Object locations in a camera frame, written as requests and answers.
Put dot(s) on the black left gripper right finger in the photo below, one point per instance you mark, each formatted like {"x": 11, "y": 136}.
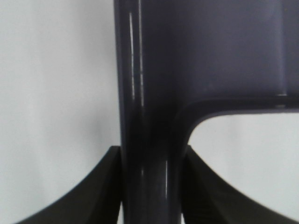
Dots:
{"x": 208, "y": 199}

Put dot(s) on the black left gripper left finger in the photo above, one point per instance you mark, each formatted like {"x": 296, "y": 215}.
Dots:
{"x": 95, "y": 200}

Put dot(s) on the purple plastic dustpan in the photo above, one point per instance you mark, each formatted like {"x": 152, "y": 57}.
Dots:
{"x": 181, "y": 62}

